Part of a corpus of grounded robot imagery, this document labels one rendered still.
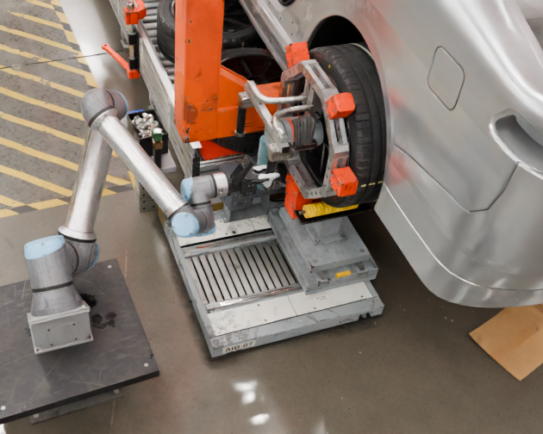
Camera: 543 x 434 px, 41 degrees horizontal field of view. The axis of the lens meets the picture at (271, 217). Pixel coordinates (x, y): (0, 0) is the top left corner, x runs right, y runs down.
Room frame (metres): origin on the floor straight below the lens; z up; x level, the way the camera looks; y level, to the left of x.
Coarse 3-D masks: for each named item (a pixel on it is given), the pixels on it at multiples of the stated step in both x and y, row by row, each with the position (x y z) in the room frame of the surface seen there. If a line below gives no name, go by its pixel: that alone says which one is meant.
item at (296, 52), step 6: (294, 42) 2.58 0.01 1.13; (300, 42) 2.59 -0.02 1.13; (306, 42) 2.59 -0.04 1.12; (288, 48) 2.58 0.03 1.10; (294, 48) 2.56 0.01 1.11; (300, 48) 2.57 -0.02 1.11; (306, 48) 2.58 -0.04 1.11; (288, 54) 2.57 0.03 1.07; (294, 54) 2.54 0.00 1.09; (300, 54) 2.55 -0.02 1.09; (306, 54) 2.56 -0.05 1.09; (288, 60) 2.56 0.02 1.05; (294, 60) 2.52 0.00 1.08; (300, 60) 2.53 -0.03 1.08; (288, 66) 2.56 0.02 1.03
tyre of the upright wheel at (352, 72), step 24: (336, 48) 2.52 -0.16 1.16; (360, 48) 2.53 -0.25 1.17; (336, 72) 2.37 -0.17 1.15; (360, 72) 2.36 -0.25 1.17; (360, 96) 2.26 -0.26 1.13; (360, 120) 2.19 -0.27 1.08; (384, 120) 2.23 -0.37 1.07; (360, 144) 2.15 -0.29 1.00; (384, 144) 2.18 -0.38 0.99; (360, 168) 2.12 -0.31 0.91; (360, 192) 2.13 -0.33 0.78
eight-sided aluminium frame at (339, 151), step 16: (304, 64) 2.44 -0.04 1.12; (288, 80) 2.57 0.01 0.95; (320, 80) 2.39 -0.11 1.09; (288, 96) 2.62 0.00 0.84; (320, 96) 2.28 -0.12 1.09; (336, 128) 2.22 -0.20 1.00; (336, 144) 2.15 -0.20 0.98; (288, 160) 2.45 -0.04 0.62; (336, 160) 2.13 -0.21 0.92; (304, 176) 2.38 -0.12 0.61; (304, 192) 2.27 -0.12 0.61; (320, 192) 2.17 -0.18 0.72
